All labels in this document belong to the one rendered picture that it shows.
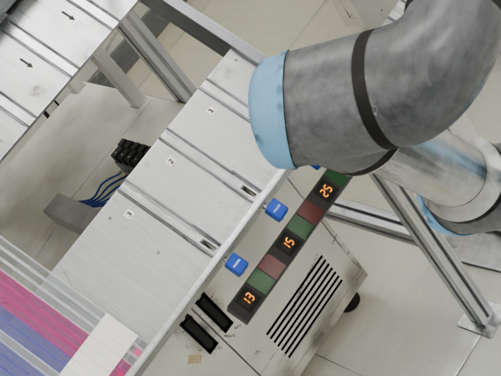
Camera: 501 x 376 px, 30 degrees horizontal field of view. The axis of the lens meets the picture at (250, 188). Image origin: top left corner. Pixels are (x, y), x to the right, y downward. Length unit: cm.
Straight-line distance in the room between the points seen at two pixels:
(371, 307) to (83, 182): 73
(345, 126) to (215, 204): 65
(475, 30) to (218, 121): 75
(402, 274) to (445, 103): 141
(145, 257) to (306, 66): 65
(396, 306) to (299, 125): 134
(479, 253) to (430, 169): 112
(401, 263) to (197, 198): 88
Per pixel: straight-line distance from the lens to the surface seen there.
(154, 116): 204
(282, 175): 149
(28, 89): 158
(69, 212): 191
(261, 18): 335
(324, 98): 87
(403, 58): 84
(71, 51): 160
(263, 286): 147
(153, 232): 148
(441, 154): 108
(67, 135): 222
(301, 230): 149
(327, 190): 152
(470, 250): 219
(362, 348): 217
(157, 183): 150
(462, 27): 86
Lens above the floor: 163
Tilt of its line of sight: 37 degrees down
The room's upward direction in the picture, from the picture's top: 40 degrees counter-clockwise
